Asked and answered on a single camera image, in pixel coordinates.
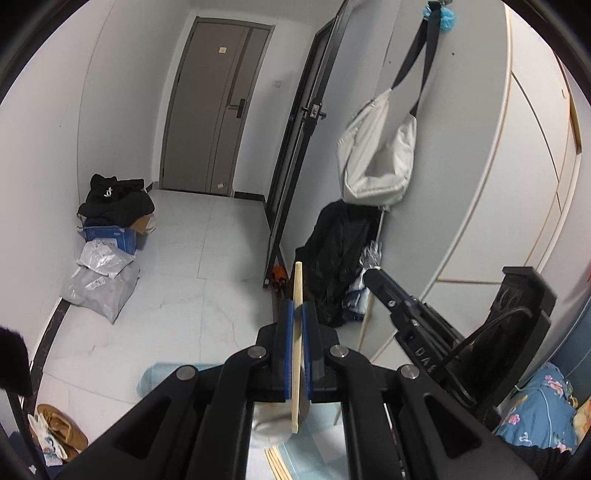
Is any wooden chopstick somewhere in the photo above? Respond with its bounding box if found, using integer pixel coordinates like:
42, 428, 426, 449
290, 261, 304, 434

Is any white shoulder bag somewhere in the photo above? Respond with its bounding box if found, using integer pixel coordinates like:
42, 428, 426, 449
337, 89, 417, 209

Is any silver folded umbrella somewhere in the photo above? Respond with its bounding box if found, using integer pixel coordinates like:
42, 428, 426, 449
341, 207, 387, 324

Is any blue floral bedding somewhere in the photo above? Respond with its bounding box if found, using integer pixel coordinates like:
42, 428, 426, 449
494, 363, 590, 452

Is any white utensil holder cup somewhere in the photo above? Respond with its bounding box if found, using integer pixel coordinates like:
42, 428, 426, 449
250, 401, 294, 449

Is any black hanging jacket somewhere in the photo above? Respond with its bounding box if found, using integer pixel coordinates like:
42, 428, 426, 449
295, 200, 381, 328

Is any blue checked tablecloth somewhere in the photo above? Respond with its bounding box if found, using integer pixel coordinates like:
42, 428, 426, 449
137, 362, 352, 480

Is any grey plastic parcel bag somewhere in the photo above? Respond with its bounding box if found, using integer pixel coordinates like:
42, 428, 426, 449
61, 262, 140, 324

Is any blue cardboard box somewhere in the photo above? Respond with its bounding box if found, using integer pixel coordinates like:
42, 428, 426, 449
82, 226, 137, 255

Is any white wardrobe cabinet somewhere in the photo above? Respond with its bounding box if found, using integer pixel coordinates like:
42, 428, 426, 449
381, 1, 581, 335

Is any white plastic parcel bag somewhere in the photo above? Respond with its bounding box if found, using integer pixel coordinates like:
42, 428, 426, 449
77, 239, 135, 279

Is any black clothes pile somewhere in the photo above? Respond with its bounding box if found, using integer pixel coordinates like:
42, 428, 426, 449
77, 174, 155, 228

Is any brown slipper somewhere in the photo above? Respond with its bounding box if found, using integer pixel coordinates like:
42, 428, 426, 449
36, 404, 89, 456

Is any white sneaker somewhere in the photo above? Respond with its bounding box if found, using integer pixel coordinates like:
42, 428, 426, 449
27, 414, 67, 467

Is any grey entrance door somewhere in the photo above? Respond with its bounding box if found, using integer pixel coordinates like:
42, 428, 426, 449
160, 18, 273, 196

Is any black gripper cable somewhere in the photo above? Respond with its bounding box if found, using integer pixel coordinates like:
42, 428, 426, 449
443, 306, 537, 407

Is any black sliding door frame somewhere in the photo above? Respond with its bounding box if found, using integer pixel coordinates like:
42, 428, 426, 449
263, 1, 356, 288

